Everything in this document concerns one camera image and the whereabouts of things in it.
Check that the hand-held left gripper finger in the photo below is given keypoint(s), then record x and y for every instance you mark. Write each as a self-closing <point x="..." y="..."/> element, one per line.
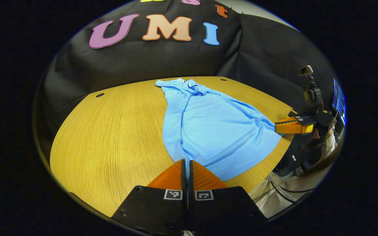
<point x="190" y="180"/>
<point x="183" y="180"/>

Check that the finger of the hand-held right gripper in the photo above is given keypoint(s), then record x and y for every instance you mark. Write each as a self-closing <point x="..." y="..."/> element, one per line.
<point x="290" y="126"/>

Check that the light blue T-shirt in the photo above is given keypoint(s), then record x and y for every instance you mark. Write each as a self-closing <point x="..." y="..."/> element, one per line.
<point x="215" y="131"/>

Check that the computer monitor screen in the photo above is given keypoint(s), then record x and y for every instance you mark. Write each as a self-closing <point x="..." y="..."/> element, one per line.
<point x="339" y="101"/>

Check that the person's beige trousers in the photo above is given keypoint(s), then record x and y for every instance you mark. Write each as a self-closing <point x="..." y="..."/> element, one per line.
<point x="267" y="196"/>

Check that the black backdrop cloth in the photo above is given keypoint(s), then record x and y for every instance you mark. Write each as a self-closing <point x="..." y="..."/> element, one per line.
<point x="162" y="62"/>

